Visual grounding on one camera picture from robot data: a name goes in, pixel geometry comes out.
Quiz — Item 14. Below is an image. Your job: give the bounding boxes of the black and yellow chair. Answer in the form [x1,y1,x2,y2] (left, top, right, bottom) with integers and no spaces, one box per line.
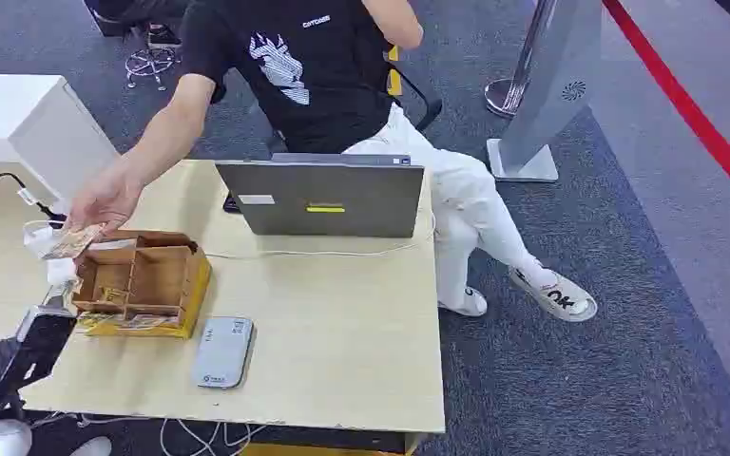
[386,44,444,134]

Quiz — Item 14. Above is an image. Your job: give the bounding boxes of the person's right hand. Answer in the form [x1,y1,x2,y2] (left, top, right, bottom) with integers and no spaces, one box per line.
[66,164,144,238]

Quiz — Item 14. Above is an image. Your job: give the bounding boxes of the thin white cable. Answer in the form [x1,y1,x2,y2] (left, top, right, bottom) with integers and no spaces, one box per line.
[203,212,437,260]

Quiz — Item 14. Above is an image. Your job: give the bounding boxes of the grey laptop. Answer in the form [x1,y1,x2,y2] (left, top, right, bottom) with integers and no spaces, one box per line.
[215,152,426,239]

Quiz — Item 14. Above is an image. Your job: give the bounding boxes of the person seated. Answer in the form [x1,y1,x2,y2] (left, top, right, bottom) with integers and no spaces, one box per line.
[66,0,599,324]

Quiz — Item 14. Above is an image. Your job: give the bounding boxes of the printed cards in slot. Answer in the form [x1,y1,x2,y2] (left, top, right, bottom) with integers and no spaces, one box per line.
[77,313,182,333]

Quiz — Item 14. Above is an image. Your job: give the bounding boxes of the pale wooden desk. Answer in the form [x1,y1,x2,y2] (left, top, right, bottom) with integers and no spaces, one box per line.
[0,159,448,456]

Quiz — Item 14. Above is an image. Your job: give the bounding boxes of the grey flat card reader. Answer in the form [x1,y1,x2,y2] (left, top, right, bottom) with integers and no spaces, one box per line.
[189,316,257,390]

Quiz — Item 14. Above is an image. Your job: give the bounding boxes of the white cabinet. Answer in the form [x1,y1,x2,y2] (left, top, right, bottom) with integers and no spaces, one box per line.
[0,74,121,204]

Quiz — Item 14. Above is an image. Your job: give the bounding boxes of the white cables under desk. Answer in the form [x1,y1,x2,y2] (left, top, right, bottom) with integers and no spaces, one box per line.
[29,411,267,456]

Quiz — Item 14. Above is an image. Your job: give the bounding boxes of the chrome stool base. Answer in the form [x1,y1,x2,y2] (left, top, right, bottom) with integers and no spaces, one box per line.
[124,46,182,93]

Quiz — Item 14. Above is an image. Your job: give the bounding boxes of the person in background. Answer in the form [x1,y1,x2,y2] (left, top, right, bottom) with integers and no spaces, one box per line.
[83,0,191,51]

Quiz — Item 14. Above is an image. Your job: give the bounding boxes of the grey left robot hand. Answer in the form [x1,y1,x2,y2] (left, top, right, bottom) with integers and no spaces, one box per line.
[0,279,82,396]

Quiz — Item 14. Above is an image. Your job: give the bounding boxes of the black power cable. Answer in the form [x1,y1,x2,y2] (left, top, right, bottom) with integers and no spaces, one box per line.
[0,172,67,228]

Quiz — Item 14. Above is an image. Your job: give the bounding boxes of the grey kiosk stand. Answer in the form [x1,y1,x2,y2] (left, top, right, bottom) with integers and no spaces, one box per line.
[486,0,605,184]

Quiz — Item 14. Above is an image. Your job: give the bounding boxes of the wooden card box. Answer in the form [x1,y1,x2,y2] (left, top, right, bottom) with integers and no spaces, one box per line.
[71,229,213,340]

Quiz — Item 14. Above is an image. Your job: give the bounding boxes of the chrome stanchion post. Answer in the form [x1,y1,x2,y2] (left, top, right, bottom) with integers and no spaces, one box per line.
[484,0,559,120]

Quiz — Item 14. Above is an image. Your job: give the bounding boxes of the white plastic wrapper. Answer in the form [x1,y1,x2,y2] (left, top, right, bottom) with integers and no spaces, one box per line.
[22,219,81,286]

